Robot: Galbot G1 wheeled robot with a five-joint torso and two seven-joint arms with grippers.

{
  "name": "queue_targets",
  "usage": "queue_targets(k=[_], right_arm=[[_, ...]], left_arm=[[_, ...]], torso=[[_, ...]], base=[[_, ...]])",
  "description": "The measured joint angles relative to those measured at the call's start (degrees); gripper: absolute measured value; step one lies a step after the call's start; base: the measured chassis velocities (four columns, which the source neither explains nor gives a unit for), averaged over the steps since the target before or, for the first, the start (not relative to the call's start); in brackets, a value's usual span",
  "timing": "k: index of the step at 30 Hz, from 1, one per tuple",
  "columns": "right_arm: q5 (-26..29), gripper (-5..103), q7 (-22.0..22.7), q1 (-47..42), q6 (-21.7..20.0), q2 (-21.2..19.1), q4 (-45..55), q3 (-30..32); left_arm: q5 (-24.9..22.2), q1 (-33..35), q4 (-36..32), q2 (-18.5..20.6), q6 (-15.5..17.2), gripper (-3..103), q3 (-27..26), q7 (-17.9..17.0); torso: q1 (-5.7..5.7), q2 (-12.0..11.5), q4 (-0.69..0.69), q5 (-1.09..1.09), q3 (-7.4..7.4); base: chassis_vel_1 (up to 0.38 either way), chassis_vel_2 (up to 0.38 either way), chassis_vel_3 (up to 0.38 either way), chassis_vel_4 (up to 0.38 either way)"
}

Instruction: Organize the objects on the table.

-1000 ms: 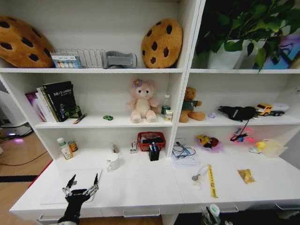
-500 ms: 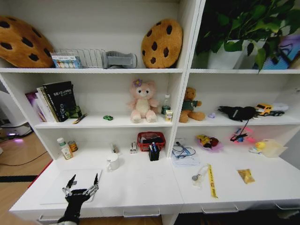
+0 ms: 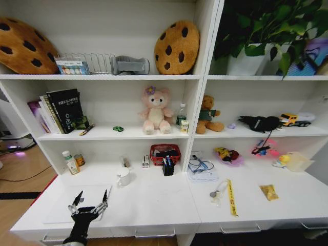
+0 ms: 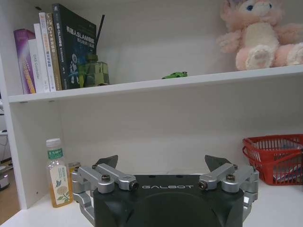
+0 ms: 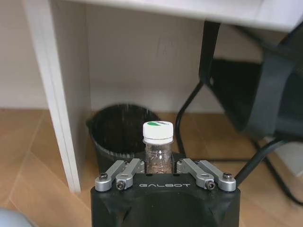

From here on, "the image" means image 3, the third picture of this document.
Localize black floor cable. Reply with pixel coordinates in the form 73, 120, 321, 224
0, 143, 53, 183

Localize yellow red plush toy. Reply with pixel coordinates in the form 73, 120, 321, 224
214, 146, 244, 168

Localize white yellow striped book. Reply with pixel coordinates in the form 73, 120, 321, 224
39, 94, 65, 134

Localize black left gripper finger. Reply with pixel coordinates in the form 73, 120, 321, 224
67, 190, 84, 215
92, 189, 109, 215

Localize small round cookie cushion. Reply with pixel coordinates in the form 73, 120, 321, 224
153, 20, 201, 75

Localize silver wire file rack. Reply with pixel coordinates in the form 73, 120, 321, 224
58, 52, 116, 75

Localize red plastic basket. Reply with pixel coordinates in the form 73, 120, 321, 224
150, 143, 182, 167

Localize white plant pot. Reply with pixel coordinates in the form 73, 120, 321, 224
226, 43, 273, 76

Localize purple blue bag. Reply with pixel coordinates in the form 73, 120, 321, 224
278, 37, 328, 77

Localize beige translucent container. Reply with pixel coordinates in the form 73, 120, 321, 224
286, 151, 315, 173

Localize yellow lanyard strap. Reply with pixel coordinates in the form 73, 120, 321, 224
226, 178, 239, 218

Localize black fabric bag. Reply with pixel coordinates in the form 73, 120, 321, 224
238, 115, 283, 134

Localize white drawer handle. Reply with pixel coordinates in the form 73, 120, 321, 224
42, 233, 65, 243
219, 222, 262, 234
134, 227, 176, 238

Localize white shelf unit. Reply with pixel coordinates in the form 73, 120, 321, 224
0, 0, 328, 246

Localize white bottle green cap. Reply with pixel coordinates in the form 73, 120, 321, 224
61, 150, 81, 176

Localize box with coloured dots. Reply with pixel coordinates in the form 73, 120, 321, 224
54, 57, 91, 75

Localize purple book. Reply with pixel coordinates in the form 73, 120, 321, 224
27, 100, 52, 134

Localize green label water bottle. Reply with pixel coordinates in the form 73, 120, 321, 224
176, 102, 188, 129

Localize blue cable in bag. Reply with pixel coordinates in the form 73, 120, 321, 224
187, 150, 220, 183

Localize pink plastic toy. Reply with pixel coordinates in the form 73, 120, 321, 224
250, 139, 280, 157

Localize black hardcover book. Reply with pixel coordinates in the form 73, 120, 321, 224
46, 88, 86, 134

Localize white ceramic mug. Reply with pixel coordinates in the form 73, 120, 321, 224
116, 167, 132, 188

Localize green leafy plant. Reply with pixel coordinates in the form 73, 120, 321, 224
212, 0, 328, 80

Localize black pen holder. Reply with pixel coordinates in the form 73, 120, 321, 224
162, 155, 176, 177

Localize yellow snack packet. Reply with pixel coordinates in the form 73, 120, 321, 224
259, 184, 279, 201

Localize large round cookie cushion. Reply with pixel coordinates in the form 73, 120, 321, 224
0, 16, 60, 75

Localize pink plush bear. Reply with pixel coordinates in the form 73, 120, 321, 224
138, 86, 175, 135

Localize brown teddy bear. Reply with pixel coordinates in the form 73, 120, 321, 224
195, 95, 226, 135

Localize yellow rubber duck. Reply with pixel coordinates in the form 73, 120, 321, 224
272, 153, 292, 169

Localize orange tin can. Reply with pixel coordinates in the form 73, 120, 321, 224
74, 153, 86, 167

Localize white floor appliance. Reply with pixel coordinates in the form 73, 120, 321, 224
0, 99, 38, 156

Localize yellow toy truck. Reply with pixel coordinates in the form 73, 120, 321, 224
278, 112, 312, 128

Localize green camouflage toy tank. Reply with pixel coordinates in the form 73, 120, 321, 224
75, 115, 91, 130

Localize yellow black utility knife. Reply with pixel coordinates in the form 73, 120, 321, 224
78, 124, 95, 136

